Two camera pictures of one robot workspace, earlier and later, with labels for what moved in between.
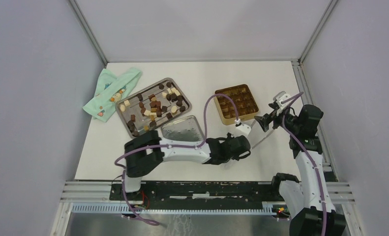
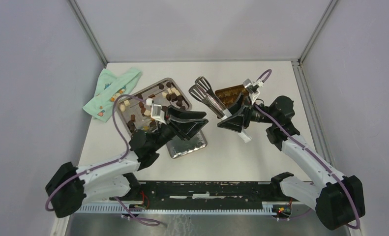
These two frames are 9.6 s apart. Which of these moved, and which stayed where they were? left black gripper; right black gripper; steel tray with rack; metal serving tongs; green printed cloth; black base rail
Moved: left black gripper; metal serving tongs; right black gripper
Stayed: black base rail; steel tray with rack; green printed cloth
